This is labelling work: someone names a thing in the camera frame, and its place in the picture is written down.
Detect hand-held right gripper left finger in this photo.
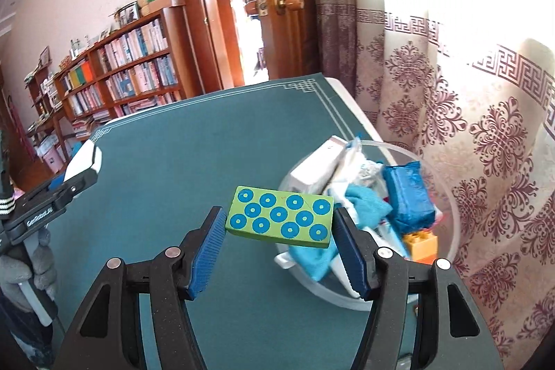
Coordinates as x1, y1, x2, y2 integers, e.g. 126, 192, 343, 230
52, 205, 228, 370

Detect teal cloth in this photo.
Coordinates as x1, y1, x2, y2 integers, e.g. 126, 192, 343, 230
288, 183, 393, 282

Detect white medicine box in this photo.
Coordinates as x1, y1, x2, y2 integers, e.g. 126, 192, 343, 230
288, 136, 348, 195

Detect small wooden shelf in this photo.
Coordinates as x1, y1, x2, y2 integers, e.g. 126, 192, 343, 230
24, 62, 70, 175

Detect white blue-print packet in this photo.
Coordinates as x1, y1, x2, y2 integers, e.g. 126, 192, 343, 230
338, 136, 386, 189

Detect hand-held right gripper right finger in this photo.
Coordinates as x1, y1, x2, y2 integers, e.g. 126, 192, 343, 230
332, 206, 506, 370

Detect rows of books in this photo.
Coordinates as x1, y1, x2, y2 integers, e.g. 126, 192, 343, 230
61, 19, 180, 123

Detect blue cracker packet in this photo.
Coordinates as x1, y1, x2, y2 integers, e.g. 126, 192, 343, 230
382, 162, 436, 234

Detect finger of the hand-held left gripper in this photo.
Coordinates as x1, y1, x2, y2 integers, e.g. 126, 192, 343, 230
48, 166, 101, 204

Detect clear plastic bowl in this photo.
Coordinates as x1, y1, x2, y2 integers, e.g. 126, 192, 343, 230
274, 140, 460, 312

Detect patterned beige curtain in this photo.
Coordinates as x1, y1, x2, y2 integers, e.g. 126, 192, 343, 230
304, 0, 555, 370

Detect picture frame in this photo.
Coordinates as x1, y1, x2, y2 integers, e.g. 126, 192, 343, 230
115, 3, 142, 26

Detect wooden bookshelf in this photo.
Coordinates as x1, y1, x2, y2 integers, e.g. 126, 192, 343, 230
52, 6, 204, 141

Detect white plastic object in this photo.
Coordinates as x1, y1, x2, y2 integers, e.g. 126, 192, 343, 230
64, 139, 103, 181

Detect person's left hand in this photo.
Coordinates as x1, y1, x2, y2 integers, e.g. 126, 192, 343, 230
0, 228, 58, 312

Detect orange yellow toy block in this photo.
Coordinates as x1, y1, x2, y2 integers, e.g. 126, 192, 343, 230
401, 229, 438, 264

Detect person's left forearm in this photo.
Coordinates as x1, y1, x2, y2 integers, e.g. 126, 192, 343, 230
0, 127, 18, 232

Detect person's dark clothing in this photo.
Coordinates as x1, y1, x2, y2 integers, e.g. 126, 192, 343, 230
0, 301, 57, 370

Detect green block with blue dots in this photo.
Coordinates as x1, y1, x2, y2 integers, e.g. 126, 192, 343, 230
224, 186, 335, 249

